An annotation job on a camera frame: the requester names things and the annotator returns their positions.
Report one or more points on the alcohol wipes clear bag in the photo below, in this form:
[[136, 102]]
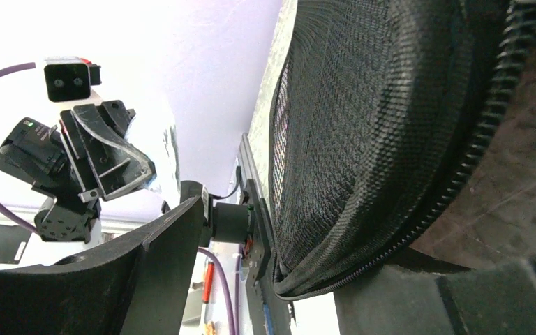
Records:
[[153, 131]]

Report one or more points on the red medicine kit case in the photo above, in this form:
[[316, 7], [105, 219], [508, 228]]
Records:
[[381, 113]]

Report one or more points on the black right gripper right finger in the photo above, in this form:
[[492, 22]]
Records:
[[399, 301]]

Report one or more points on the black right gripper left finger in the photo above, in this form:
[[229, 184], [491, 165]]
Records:
[[135, 284]]

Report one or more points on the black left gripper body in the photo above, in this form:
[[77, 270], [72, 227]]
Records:
[[53, 161]]

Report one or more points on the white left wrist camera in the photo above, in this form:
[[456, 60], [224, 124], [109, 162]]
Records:
[[70, 78]]

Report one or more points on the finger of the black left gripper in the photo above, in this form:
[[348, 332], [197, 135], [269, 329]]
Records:
[[118, 167]]

